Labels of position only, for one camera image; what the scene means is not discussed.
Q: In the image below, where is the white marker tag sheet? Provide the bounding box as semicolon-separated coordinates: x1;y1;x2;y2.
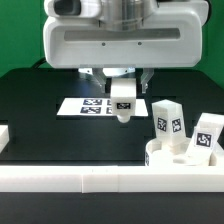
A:
57;98;148;117

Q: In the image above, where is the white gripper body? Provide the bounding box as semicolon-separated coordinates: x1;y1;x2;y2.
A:
43;0;210;68

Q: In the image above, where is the white U-shaped boundary wall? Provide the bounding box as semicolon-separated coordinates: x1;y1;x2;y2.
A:
0;125;224;194

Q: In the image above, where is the white round stool seat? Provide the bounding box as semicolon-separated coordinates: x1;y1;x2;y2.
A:
145;138;213;167

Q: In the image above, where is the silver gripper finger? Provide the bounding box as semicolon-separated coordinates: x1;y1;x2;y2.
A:
92;68;106;92
140;68;154;93

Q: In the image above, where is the black cable bundle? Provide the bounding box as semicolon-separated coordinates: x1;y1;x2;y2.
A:
31;57;48;69

